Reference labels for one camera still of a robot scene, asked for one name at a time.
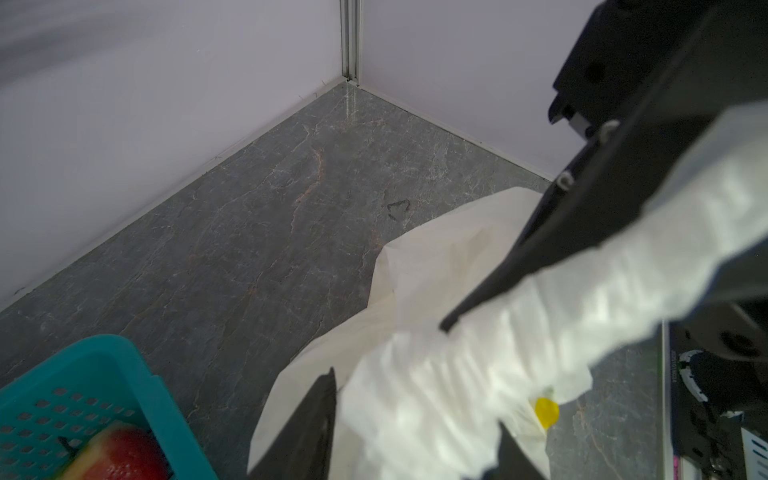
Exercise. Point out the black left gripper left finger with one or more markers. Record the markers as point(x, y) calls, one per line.
point(303, 448)

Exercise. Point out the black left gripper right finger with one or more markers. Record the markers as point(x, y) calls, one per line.
point(513, 464)

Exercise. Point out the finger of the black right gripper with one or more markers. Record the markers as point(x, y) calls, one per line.
point(613, 178)

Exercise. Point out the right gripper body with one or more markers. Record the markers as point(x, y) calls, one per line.
point(625, 43)

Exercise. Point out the white plastic bag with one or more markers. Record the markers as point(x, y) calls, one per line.
point(415, 403)

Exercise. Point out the teal plastic basket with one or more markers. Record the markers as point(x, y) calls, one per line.
point(55, 408)

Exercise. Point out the red fake strawberry with stem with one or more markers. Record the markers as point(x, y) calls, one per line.
point(120, 451)

